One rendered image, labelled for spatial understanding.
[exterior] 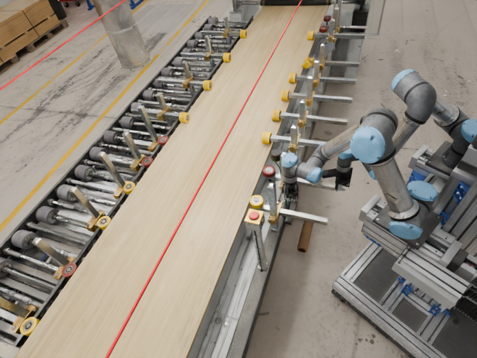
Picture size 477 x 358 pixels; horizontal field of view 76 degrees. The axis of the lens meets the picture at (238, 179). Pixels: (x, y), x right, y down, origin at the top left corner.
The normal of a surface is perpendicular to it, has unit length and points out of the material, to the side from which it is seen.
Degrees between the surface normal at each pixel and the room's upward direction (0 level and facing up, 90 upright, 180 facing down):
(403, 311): 0
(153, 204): 0
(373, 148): 84
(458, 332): 0
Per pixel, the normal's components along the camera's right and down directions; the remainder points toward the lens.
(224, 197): -0.14, -0.65
